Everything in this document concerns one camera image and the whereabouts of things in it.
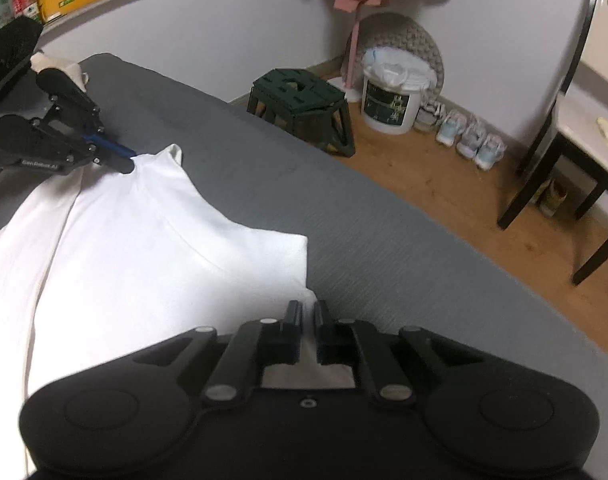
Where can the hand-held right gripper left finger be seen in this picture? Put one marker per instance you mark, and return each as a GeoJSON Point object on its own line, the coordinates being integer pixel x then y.
{"type": "Point", "coordinates": [284, 340]}

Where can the green shoe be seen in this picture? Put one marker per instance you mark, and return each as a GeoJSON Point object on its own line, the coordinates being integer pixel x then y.
{"type": "Point", "coordinates": [551, 200]}

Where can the white plastic bucket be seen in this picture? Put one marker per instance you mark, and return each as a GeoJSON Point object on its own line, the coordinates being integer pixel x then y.
{"type": "Point", "coordinates": [391, 97]}

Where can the bed with grey sheet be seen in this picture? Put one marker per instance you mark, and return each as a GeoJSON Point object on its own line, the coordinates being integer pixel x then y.
{"type": "Point", "coordinates": [383, 240]}

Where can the white grey sneaker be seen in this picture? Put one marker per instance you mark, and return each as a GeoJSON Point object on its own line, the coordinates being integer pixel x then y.
{"type": "Point", "coordinates": [428, 117]}

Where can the woven round pouf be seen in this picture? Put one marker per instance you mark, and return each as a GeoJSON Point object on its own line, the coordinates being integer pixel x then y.
{"type": "Point", "coordinates": [411, 32]}

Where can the white blue sneaker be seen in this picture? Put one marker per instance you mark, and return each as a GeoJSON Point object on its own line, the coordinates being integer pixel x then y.
{"type": "Point", "coordinates": [451, 127]}
{"type": "Point", "coordinates": [471, 140]}
{"type": "Point", "coordinates": [489, 152]}

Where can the pink coat stand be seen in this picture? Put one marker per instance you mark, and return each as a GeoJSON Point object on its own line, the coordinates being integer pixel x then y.
{"type": "Point", "coordinates": [353, 55]}

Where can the dark green folding stool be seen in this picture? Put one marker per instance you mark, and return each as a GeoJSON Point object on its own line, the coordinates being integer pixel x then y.
{"type": "Point", "coordinates": [304, 105]}

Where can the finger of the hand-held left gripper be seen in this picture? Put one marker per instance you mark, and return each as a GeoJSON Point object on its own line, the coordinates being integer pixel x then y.
{"type": "Point", "coordinates": [69, 97]}
{"type": "Point", "coordinates": [111, 152]}

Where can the white T-shirt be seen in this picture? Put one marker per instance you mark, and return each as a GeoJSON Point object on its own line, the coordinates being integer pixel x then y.
{"type": "Point", "coordinates": [134, 260]}

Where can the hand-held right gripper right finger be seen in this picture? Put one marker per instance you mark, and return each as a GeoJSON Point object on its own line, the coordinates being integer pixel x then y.
{"type": "Point", "coordinates": [334, 342]}

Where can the cream cloth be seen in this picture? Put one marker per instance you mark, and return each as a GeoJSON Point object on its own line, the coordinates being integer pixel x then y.
{"type": "Point", "coordinates": [59, 67]}

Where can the cream chair with black frame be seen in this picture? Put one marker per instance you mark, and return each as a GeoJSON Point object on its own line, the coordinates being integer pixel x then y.
{"type": "Point", "coordinates": [588, 125]}

